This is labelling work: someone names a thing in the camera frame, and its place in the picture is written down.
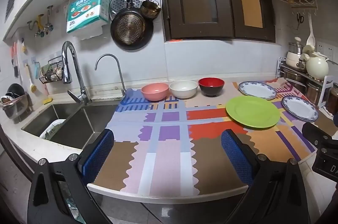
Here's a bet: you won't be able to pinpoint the green plate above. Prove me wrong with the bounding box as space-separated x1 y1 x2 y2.
225 96 281 130

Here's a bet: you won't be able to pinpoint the white wire wall rack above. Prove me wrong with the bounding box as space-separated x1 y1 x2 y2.
272 0 319 16

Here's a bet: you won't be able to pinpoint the cream kettle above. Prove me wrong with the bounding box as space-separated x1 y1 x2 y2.
300 44 330 81

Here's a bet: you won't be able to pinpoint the stainless steel sink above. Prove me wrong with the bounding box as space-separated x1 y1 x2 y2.
22 104 122 150

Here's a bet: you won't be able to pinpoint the cream pot with glass lid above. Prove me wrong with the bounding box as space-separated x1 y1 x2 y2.
286 36 307 71

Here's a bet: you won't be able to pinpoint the pink bowl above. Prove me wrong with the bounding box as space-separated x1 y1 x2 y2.
141 83 170 101

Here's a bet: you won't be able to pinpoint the red and black bowl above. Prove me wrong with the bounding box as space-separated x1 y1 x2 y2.
198 77 225 98

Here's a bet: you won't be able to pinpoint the white wall socket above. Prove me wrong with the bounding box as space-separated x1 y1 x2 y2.
316 40 337 62

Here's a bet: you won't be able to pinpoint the brown jar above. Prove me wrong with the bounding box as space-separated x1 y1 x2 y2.
326 87 338 115

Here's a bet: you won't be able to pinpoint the yellow dish brush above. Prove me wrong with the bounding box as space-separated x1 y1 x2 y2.
25 63 37 93

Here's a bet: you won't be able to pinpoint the chrome pull-down kitchen faucet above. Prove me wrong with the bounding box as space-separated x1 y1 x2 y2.
61 41 92 105

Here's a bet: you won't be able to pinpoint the dish drainer with cookware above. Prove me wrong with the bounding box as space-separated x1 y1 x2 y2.
0 83 29 123

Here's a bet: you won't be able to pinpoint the metal wall hook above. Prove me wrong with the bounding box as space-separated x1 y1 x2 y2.
44 6 54 34

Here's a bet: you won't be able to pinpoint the steel pots rack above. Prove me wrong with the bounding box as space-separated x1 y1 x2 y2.
280 67 308 90

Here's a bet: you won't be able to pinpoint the small stainless steel pot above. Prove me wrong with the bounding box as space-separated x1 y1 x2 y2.
306 81 324 105

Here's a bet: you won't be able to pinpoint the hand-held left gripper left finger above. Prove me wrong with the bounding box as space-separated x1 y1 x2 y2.
28 129 115 224

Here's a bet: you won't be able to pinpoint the brass ladle pot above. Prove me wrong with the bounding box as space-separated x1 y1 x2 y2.
139 0 162 20

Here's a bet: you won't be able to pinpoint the white pot rack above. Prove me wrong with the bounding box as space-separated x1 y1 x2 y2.
277 57 337 108

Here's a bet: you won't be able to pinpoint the white rice spoon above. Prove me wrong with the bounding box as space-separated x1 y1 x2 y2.
306 14 316 46

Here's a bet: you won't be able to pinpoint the blue floral white plate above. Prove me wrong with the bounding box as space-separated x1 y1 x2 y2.
281 95 319 123
238 81 277 100

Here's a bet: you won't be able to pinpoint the thin chrome gooseneck faucet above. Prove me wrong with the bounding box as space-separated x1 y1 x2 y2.
95 54 126 97

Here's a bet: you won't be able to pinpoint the white bowl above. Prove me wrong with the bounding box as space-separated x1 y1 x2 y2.
169 80 198 99

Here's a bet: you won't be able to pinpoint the colourful patterned table mat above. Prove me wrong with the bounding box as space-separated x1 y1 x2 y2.
88 79 334 197

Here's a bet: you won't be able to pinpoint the yellow wall hook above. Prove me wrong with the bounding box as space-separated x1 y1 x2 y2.
27 14 45 38

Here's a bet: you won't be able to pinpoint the black wire basket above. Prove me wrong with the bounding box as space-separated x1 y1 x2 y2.
39 57 66 84

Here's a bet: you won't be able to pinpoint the orange hanging kitchen tools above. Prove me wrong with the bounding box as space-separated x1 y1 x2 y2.
11 42 21 78

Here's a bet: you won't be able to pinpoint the black frying pan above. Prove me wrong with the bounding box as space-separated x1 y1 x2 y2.
110 0 154 51

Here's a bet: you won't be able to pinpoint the teal paper towel pack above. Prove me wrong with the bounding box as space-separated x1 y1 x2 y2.
66 0 110 41

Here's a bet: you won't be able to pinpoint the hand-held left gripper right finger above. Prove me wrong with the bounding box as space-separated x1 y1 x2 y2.
221 129 317 224

